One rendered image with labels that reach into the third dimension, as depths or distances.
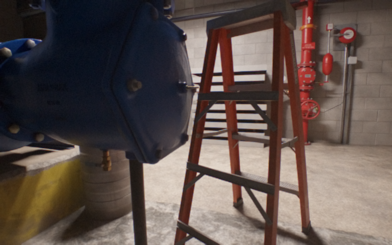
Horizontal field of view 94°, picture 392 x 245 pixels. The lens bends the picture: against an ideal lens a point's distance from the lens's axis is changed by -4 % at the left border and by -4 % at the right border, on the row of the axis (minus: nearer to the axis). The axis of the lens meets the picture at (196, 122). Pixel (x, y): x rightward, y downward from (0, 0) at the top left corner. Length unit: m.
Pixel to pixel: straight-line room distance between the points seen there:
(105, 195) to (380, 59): 4.31
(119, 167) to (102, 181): 0.13
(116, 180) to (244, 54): 3.28
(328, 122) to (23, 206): 4.10
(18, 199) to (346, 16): 4.62
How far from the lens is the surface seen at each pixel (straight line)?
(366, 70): 4.30
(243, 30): 1.10
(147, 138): 0.63
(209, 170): 0.87
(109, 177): 1.41
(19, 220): 1.52
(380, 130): 4.44
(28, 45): 1.25
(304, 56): 3.79
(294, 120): 1.02
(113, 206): 1.49
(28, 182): 1.48
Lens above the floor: 0.80
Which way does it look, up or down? 7 degrees down
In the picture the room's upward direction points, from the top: straight up
